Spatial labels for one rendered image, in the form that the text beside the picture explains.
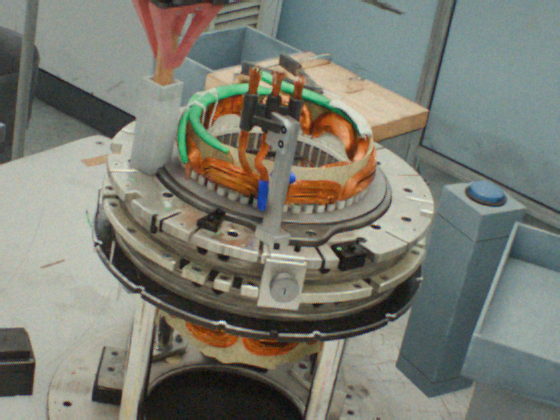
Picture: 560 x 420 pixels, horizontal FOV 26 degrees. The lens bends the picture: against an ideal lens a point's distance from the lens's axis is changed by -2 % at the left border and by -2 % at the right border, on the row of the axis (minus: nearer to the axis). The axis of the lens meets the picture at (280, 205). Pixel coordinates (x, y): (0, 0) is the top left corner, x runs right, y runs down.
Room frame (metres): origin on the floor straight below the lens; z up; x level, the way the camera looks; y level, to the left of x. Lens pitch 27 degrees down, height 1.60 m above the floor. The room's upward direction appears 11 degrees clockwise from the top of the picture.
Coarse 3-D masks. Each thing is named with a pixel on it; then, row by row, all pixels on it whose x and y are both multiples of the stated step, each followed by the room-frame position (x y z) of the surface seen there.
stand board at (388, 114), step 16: (256, 64) 1.43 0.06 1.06; (272, 64) 1.45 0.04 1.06; (208, 80) 1.37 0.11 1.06; (224, 80) 1.36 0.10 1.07; (320, 80) 1.42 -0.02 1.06; (336, 80) 1.43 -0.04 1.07; (368, 80) 1.45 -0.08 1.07; (352, 96) 1.39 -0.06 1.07; (368, 96) 1.40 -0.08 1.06; (384, 96) 1.41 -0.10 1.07; (400, 96) 1.42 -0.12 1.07; (368, 112) 1.35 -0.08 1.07; (384, 112) 1.36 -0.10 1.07; (400, 112) 1.37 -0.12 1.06; (416, 112) 1.38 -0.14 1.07; (384, 128) 1.33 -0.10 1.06; (400, 128) 1.35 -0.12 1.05; (416, 128) 1.38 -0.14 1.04
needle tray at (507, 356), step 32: (512, 256) 1.13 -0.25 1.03; (544, 256) 1.12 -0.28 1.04; (512, 288) 1.06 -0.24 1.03; (544, 288) 1.08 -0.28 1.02; (480, 320) 0.92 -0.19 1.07; (512, 320) 1.00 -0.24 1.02; (544, 320) 1.01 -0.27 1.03; (480, 352) 0.89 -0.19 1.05; (512, 352) 0.88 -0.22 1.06; (544, 352) 0.95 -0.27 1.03; (480, 384) 0.96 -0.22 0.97; (512, 384) 0.88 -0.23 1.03; (544, 384) 0.88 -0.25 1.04; (480, 416) 0.96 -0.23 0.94; (512, 416) 0.95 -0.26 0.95; (544, 416) 0.94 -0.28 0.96
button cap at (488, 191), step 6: (474, 186) 1.25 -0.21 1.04; (480, 186) 1.25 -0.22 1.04; (486, 186) 1.25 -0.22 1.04; (492, 186) 1.25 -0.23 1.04; (498, 186) 1.26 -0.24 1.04; (474, 192) 1.24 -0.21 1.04; (480, 192) 1.23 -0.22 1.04; (486, 192) 1.24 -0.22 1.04; (492, 192) 1.24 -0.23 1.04; (498, 192) 1.24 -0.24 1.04; (480, 198) 1.23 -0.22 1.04; (486, 198) 1.23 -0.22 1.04; (492, 198) 1.23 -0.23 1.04; (498, 198) 1.23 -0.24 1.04
